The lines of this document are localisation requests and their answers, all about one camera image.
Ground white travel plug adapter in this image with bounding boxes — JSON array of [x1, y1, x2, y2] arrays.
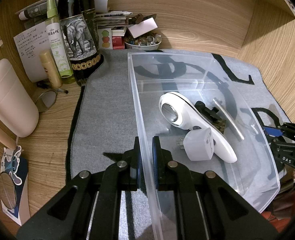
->
[[176, 128, 214, 161]]

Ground white handheld massager device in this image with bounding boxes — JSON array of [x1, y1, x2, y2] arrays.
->
[[159, 92, 237, 163]]

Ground clear plastic storage bin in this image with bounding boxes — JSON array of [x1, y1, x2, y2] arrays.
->
[[127, 52, 280, 239]]

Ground black round grinder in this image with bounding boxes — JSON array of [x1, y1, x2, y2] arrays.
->
[[194, 101, 227, 134]]

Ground silver metal lighter stick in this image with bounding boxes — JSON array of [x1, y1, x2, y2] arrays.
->
[[213, 98, 245, 140]]

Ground grey mat with black letters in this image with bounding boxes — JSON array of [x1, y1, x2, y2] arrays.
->
[[67, 50, 288, 239]]

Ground eyeglasses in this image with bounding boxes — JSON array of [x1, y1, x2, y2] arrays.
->
[[32, 80, 69, 113]]

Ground cartoon sticker card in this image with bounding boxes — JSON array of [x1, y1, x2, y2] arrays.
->
[[0, 145, 30, 226]]

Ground white bowl of stones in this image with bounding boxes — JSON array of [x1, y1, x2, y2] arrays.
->
[[124, 33, 162, 51]]

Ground small round mirror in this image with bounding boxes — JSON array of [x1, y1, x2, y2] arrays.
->
[[0, 172, 17, 210]]

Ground yellow lip balm tube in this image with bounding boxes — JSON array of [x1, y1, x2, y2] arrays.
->
[[39, 50, 62, 88]]

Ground stack of books and papers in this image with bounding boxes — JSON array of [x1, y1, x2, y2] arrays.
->
[[17, 0, 132, 49]]

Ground white card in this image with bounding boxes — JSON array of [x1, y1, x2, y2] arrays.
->
[[128, 17, 158, 38]]

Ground green spray bottle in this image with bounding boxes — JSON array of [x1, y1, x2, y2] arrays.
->
[[45, 0, 73, 79]]

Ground dark wine bottle elephant label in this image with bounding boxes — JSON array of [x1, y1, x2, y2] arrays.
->
[[57, 0, 103, 85]]

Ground white handwritten paper note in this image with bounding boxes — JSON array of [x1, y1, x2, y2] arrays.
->
[[13, 22, 50, 83]]

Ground pink mug with handle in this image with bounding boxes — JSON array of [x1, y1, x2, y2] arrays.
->
[[0, 59, 39, 150]]

